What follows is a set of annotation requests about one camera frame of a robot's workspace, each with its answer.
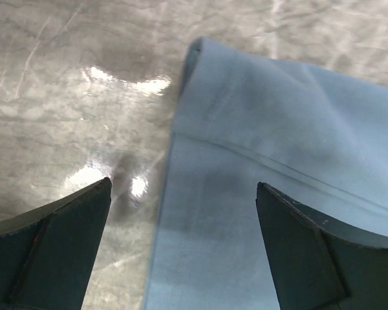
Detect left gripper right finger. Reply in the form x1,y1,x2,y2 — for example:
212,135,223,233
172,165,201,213
256,182,388,309

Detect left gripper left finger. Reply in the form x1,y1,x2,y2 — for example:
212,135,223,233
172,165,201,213
0,178,112,309

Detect slate blue polo shirt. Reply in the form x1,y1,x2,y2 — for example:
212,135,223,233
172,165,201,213
143,37,388,309

